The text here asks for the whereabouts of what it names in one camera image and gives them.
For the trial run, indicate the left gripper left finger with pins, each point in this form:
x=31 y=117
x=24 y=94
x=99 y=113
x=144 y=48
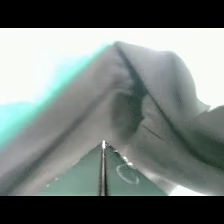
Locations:
x=83 y=176

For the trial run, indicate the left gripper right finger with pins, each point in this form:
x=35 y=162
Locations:
x=123 y=176

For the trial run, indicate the black garment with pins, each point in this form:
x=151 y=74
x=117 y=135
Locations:
x=83 y=110

